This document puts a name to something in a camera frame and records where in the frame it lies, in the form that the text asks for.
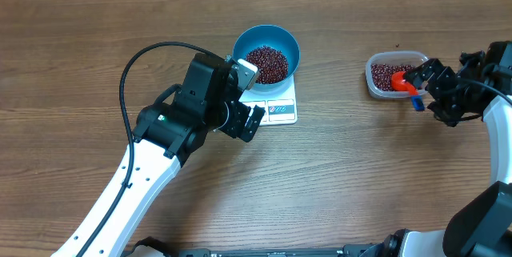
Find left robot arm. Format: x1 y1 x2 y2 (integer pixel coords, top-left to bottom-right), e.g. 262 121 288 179
55 53 265 256

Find white digital kitchen scale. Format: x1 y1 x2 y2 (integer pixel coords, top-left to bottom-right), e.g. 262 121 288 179
240 76 298 126

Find red beans in container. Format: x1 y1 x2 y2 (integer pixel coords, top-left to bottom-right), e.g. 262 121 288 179
370 63 414 91

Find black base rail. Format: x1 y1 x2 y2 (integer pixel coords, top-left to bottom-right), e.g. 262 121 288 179
121 237 383 257

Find blue bowl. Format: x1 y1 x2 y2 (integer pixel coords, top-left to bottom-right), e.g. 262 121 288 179
232 25 301 80

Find clear plastic container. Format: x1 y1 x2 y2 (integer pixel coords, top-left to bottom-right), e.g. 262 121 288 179
365 50 428 99

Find orange scoop with blue handle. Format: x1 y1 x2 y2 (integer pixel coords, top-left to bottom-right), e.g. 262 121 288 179
391 71 425 111

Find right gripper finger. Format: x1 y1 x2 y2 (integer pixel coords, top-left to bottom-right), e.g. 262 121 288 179
427 98 456 126
403 58 454 89

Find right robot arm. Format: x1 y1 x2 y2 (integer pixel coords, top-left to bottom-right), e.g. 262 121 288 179
342 41 511 257

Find red beans in bowl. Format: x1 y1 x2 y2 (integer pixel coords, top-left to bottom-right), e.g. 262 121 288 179
246 46 289 84

